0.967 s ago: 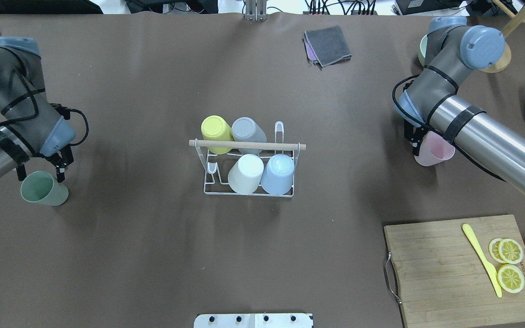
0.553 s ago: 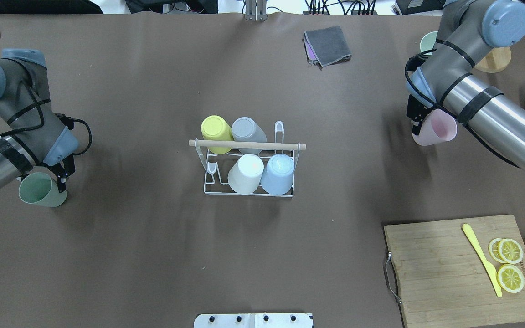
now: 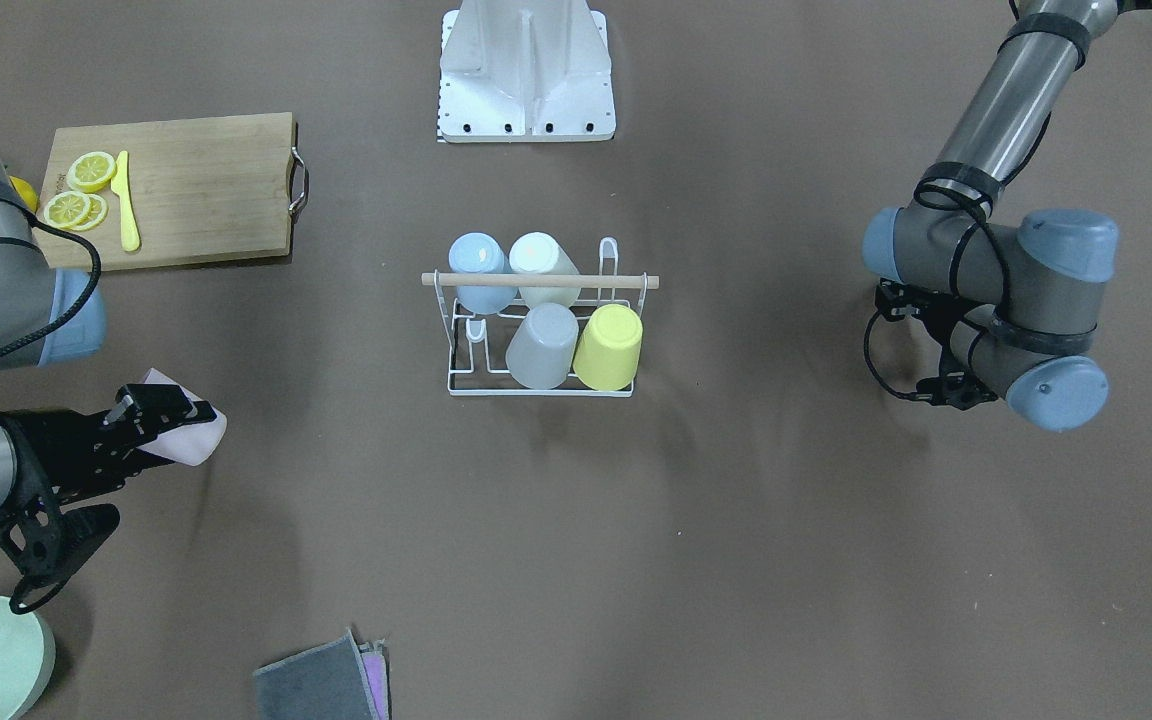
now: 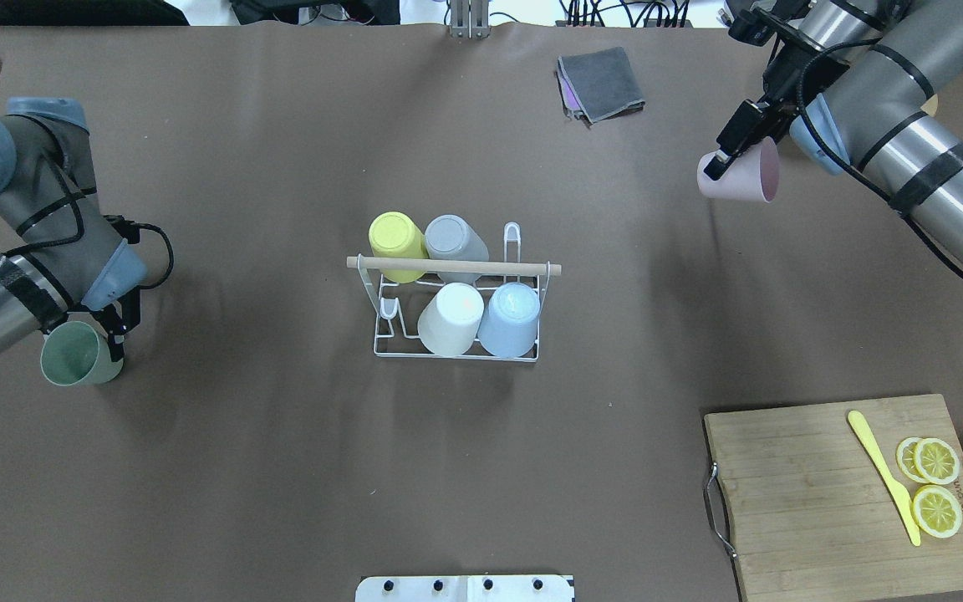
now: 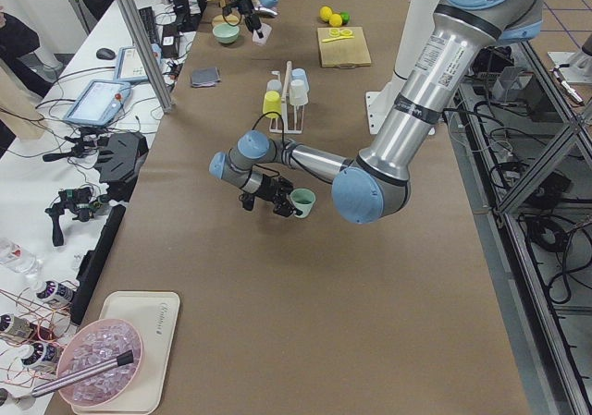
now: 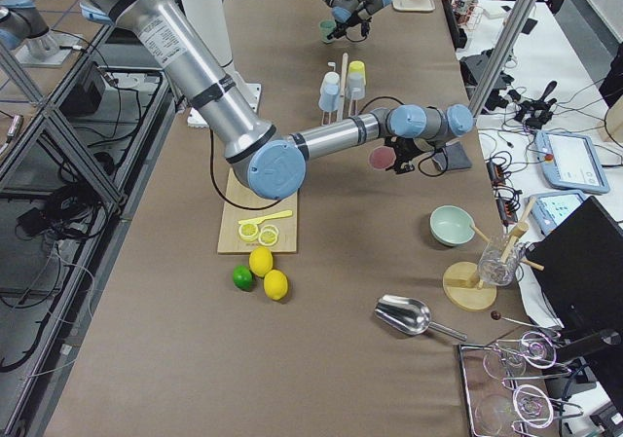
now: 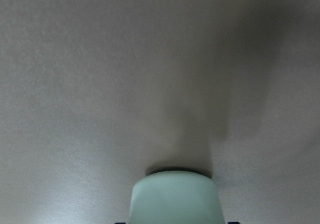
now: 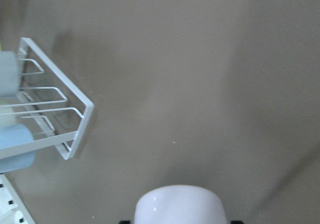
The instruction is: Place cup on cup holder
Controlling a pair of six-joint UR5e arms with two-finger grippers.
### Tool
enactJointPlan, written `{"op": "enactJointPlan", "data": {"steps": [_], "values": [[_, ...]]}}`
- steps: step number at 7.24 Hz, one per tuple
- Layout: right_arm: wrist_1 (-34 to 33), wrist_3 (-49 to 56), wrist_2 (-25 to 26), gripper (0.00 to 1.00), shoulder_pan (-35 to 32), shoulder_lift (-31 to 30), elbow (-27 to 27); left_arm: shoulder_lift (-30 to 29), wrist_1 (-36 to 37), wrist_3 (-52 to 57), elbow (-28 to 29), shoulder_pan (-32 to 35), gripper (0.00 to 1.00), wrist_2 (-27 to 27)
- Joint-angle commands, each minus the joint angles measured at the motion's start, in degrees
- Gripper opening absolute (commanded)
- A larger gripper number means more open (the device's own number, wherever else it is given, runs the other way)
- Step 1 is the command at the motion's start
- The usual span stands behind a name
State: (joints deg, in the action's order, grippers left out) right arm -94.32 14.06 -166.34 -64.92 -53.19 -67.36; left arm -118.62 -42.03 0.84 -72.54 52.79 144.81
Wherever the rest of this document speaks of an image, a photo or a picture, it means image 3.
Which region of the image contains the lemon slice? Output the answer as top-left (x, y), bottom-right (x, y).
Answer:
top-left (40, 190), bottom-right (93, 232)
top-left (65, 151), bottom-right (116, 194)
top-left (69, 194), bottom-right (109, 234)

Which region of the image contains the bamboo cutting board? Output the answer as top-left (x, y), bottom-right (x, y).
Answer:
top-left (37, 111), bottom-right (306, 272)

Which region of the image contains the grey folded cloth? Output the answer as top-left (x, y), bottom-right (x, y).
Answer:
top-left (252, 630), bottom-right (393, 719)

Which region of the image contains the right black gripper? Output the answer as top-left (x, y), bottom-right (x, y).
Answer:
top-left (0, 384), bottom-right (218, 520)

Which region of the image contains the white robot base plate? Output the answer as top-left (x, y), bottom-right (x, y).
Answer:
top-left (435, 1), bottom-right (617, 143)

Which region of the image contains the grey cup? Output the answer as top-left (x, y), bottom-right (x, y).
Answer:
top-left (506, 304), bottom-right (579, 389)

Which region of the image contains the white wire cup holder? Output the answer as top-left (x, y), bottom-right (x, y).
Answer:
top-left (420, 232), bottom-right (660, 397)

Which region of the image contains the yellow plastic knife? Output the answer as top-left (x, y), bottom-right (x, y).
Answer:
top-left (109, 150), bottom-right (141, 253)

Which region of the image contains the pink cup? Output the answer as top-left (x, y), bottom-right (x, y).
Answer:
top-left (141, 409), bottom-right (228, 468)

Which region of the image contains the light blue cup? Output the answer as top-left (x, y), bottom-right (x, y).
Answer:
top-left (448, 232), bottom-right (517, 314)

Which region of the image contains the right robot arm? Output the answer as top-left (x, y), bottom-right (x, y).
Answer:
top-left (0, 162), bottom-right (227, 511)

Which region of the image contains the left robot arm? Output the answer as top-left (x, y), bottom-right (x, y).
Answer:
top-left (861, 1), bottom-right (1134, 432)

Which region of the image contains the whole yellow lemon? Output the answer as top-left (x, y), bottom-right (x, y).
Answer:
top-left (9, 176), bottom-right (40, 214)

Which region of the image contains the white cup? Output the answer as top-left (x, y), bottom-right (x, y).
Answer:
top-left (509, 232), bottom-right (581, 306)

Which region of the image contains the yellow cup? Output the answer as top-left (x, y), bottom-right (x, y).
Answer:
top-left (573, 304), bottom-right (643, 392)

